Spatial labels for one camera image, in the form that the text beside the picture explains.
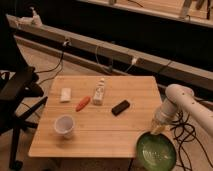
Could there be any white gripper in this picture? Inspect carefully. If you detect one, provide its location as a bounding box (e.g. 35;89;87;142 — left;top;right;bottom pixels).
150;99;178;135

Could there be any green ceramic bowl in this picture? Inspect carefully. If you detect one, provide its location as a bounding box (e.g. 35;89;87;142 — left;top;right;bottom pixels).
136;132;177;171

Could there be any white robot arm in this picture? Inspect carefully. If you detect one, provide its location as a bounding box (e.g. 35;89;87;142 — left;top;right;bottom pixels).
150;84;213;137

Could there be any black rectangular block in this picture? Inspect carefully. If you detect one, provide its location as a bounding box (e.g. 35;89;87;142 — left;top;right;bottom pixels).
111;100;130;116

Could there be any wooden table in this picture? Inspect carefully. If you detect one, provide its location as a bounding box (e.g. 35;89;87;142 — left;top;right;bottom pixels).
29;76;161;158

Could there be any orange carrot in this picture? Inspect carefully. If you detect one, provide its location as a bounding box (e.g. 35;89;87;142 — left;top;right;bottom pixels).
75;96;91;112

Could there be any long wooden beam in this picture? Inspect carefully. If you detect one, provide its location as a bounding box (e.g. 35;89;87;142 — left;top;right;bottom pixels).
7;15;213;91

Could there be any white paper cup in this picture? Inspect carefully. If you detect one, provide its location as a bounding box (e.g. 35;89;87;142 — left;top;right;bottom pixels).
54;115;75;139

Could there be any white rectangular block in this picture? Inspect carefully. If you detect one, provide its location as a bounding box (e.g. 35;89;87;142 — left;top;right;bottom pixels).
60;88;71;102

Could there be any black office chair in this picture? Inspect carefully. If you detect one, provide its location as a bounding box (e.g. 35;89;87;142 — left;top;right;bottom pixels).
0;11;47;171

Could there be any white spray bottle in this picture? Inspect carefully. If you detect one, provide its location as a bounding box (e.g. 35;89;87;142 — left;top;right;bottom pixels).
31;7;43;27

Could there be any black cable bundle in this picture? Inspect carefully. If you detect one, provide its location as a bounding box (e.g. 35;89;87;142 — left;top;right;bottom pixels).
169;109;213;171

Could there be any white hanging cable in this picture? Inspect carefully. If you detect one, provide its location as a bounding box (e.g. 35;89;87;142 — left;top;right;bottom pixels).
94;44;138;75

